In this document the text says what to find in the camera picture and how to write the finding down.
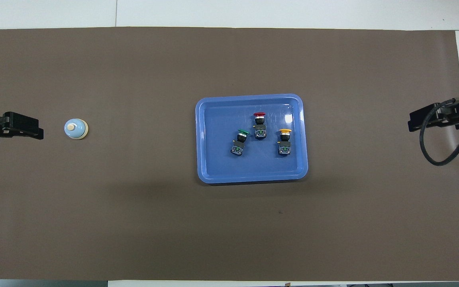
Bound yellow push button switch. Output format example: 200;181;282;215
278;128;292;156

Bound red push button switch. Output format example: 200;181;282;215
253;112;268;140

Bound green push button switch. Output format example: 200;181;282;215
230;128;250;157

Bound light blue desk bell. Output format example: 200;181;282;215
64;118;89;141

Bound blue plastic tray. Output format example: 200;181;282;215
195;94;309;185

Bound brown table mat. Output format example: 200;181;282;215
0;26;459;281

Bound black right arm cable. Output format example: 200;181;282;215
419;98;459;166

